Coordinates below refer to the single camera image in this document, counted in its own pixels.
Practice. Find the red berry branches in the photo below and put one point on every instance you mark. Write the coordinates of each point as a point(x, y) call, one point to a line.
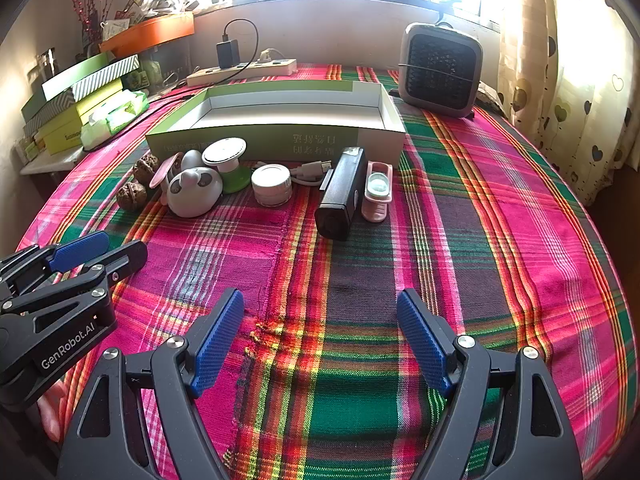
point(82, 10)

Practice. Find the shallow green white cardboard box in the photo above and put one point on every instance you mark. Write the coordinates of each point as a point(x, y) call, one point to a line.
point(295, 110)

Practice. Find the white panda-shaped gadget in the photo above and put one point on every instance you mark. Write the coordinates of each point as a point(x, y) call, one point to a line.
point(192, 195)

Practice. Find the green box with striped lid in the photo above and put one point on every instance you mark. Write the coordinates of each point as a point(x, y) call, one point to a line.
point(75, 77)

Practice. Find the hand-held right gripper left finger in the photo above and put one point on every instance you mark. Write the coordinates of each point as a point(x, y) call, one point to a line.
point(220, 340)

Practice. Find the grey patterned box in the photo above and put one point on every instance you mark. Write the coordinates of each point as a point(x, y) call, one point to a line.
point(40, 112)

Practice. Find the white shelf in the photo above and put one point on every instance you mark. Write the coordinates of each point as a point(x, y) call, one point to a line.
point(50, 160)

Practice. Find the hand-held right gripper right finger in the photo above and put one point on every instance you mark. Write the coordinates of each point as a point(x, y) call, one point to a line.
point(425, 340)

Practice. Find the beige heart-print curtain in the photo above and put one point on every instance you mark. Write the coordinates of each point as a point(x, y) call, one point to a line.
point(575, 85)

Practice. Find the round white green gadget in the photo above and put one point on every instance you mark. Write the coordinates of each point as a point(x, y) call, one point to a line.
point(223, 151)

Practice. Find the pink contact lens case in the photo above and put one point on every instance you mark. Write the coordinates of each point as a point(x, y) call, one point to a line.
point(376, 190)

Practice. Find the white plug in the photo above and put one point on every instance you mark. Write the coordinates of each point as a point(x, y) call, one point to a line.
point(267, 55)

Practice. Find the white egg-shaped gadget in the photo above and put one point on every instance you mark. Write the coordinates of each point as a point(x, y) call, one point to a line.
point(191, 159)

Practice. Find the yellow-green box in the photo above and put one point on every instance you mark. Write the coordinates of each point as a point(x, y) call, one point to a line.
point(60, 130)

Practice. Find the plaid tablecloth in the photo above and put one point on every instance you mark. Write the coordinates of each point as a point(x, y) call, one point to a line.
point(350, 285)

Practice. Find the black charger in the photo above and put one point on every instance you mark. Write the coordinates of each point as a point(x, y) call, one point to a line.
point(227, 54)

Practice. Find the small white jar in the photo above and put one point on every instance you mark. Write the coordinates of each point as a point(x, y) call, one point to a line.
point(271, 182)

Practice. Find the pink oblong case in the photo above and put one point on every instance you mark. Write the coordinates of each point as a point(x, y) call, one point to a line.
point(167, 167)

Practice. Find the orange box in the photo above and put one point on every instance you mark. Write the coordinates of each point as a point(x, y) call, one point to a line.
point(150, 32)

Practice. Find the black rectangular device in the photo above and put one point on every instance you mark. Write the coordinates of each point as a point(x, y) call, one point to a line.
point(340, 190)

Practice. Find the brown walnut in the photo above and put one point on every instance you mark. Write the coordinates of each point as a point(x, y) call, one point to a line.
point(131, 195)
point(146, 166)

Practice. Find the beige power strip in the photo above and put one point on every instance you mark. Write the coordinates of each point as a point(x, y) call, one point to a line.
point(260, 69)

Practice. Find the green tissue pack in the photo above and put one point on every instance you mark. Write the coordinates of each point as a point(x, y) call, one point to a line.
point(117, 112)

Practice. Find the grey space heater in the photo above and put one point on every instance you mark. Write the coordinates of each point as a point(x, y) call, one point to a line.
point(440, 70)

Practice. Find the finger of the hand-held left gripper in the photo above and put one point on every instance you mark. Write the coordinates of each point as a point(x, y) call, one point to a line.
point(80, 249)
point(125, 257)

